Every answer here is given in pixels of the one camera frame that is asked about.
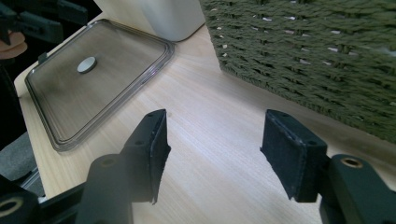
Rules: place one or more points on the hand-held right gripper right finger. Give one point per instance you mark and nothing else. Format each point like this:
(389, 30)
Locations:
(292, 155)

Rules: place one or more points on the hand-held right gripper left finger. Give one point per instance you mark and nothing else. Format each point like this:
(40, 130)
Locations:
(144, 161)

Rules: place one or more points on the clear lid with white knob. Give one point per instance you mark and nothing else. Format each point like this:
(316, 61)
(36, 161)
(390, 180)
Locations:
(109, 93)

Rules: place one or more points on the cream divided storage box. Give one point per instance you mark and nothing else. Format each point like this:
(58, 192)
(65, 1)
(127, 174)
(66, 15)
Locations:
(168, 18)

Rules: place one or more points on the green woven basket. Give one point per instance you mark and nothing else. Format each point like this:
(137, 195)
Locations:
(295, 56)

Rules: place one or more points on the grey tape tab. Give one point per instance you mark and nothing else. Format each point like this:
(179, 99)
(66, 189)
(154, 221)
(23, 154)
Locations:
(42, 58)

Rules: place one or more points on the metal floor rail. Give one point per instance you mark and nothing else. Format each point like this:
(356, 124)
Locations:
(31, 183)

